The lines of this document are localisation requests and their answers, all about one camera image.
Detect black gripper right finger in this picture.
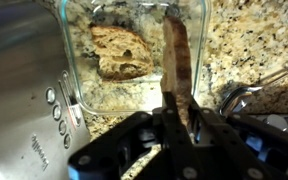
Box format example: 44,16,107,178
187,97,288,180

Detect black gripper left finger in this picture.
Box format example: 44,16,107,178
67,91,202,180

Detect brown bread slice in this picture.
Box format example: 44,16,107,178
160,14,194,129

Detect stainless steel two-slot toaster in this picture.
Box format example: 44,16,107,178
0,0,92,180

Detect square clear glass bowl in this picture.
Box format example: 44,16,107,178
57,0,212,116

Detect brown bread chunk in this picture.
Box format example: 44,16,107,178
89,25,156,83

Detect thin silver metal handle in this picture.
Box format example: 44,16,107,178
218,59,288,116

